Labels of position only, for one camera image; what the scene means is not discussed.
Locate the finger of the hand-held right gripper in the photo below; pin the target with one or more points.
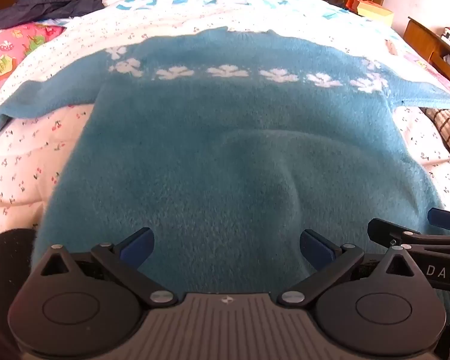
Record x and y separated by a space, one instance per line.
446 219
382 228

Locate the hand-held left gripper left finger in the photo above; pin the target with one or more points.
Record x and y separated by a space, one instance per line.
137 245

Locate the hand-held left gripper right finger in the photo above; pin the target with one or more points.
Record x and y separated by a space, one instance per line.
315 248

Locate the blue fuzzy flower sweater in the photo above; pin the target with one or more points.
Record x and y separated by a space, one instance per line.
210 138

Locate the dark navy clothes pile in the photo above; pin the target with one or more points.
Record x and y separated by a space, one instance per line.
48 3

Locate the beige brown striped sweater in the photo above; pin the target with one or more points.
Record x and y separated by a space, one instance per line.
448 131

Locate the dark fuzzy cloth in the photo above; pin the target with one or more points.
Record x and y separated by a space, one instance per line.
7 258

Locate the cherry print bed sheet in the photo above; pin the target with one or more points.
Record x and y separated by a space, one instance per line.
22 157

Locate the wooden headboard shelf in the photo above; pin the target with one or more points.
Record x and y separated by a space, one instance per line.
420 41

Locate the yellow box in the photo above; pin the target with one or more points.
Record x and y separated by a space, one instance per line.
377 13

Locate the pink cartoon pillow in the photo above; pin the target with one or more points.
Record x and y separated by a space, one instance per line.
7 52

